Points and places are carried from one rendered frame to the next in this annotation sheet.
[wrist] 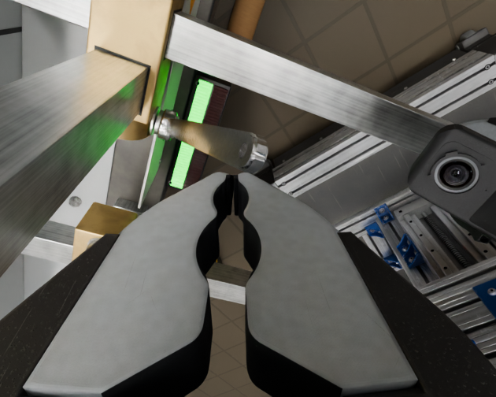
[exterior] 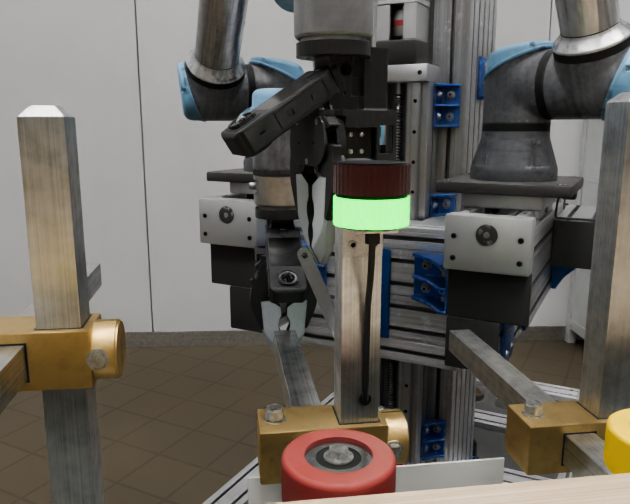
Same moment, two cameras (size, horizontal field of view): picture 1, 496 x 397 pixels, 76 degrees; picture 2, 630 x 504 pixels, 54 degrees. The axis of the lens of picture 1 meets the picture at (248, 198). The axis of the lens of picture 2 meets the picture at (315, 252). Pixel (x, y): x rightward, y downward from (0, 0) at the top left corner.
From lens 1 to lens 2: 0.58 m
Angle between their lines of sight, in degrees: 64
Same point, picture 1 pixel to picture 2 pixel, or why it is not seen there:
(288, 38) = not seen: outside the picture
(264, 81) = (304, 383)
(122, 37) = (323, 417)
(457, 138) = (274, 286)
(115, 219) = (513, 439)
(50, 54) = not seen: outside the picture
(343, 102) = (292, 361)
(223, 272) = (490, 380)
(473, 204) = (294, 268)
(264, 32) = not seen: outside the picture
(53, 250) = (592, 445)
